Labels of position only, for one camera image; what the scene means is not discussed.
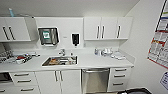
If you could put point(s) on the stainless steel dishwasher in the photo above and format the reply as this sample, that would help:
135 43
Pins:
95 81

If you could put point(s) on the white drawer stack beside dishwasher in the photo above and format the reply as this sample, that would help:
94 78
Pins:
118 79

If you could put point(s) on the black soap dispenser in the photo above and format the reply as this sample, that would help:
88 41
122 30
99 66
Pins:
75 39

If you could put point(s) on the small bottle with blue label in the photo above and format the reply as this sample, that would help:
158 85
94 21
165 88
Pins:
96 51

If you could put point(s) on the chrome sink faucet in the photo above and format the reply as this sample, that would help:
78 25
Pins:
62 52

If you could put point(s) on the stainless steel sink basin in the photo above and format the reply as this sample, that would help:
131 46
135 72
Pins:
60 61

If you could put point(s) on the white dish cloth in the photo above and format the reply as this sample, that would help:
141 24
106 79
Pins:
119 56

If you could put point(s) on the steel paper towel dispenser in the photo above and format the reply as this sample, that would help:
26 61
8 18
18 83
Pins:
48 36

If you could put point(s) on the white drawer stack beside microwave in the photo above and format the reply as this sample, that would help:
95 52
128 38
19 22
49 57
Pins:
24 83

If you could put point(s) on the light blue bottle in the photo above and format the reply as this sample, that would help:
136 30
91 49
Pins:
11 12

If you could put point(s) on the black built-in microwave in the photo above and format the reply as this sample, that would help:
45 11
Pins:
4 77

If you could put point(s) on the white wide wall cabinet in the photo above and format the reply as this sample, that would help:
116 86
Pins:
106 28

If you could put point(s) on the large colourful wall poster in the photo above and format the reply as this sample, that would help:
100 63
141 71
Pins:
160 43

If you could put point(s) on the small round-print wall poster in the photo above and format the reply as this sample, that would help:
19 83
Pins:
164 80

